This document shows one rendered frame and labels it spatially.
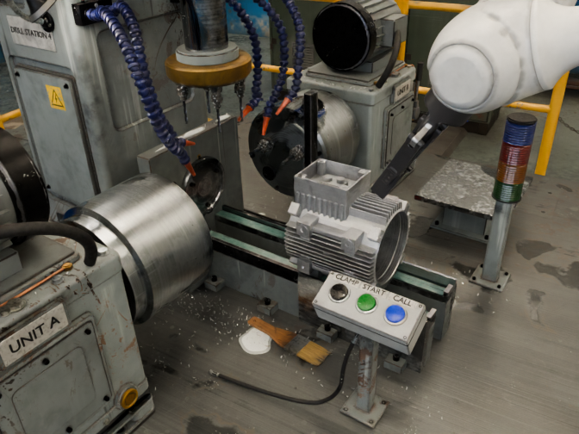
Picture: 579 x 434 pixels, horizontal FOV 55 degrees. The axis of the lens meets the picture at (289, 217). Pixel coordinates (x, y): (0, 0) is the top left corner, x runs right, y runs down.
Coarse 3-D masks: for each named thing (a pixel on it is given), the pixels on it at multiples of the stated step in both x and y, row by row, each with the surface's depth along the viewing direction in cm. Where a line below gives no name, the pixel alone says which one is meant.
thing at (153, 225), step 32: (128, 192) 103; (160, 192) 104; (96, 224) 96; (128, 224) 97; (160, 224) 100; (192, 224) 105; (128, 256) 96; (160, 256) 99; (192, 256) 105; (128, 288) 96; (160, 288) 100
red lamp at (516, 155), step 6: (504, 144) 118; (504, 150) 119; (510, 150) 117; (516, 150) 117; (522, 150) 116; (528, 150) 117; (504, 156) 119; (510, 156) 118; (516, 156) 117; (522, 156) 117; (528, 156) 118; (504, 162) 119; (510, 162) 118; (516, 162) 118; (522, 162) 118
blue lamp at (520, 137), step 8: (512, 128) 115; (520, 128) 114; (528, 128) 114; (504, 136) 118; (512, 136) 116; (520, 136) 115; (528, 136) 115; (512, 144) 116; (520, 144) 116; (528, 144) 116
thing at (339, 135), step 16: (320, 96) 146; (336, 96) 151; (272, 112) 141; (288, 112) 139; (320, 112) 141; (336, 112) 144; (352, 112) 151; (256, 128) 147; (272, 128) 143; (288, 128) 140; (320, 128) 138; (336, 128) 142; (352, 128) 148; (256, 144) 149; (272, 144) 145; (288, 144) 143; (320, 144) 137; (336, 144) 142; (352, 144) 148; (256, 160) 152; (272, 160) 148; (288, 160) 137; (336, 160) 143; (352, 160) 154; (272, 176) 150; (288, 176) 148; (288, 192) 151
